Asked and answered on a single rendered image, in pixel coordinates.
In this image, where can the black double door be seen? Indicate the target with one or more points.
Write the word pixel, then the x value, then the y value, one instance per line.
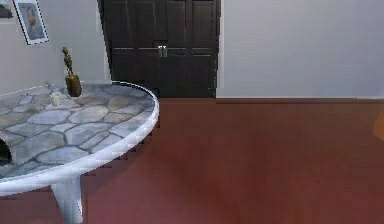
pixel 160 33

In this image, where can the round stone-top white table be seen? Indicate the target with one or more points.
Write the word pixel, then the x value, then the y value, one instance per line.
pixel 66 133

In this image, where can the small white cup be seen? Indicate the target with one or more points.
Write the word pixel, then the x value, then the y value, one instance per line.
pixel 55 99

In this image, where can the white framed portrait picture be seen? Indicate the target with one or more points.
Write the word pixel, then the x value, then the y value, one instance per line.
pixel 31 21

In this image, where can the black round object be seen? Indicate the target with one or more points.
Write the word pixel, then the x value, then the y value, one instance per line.
pixel 4 153

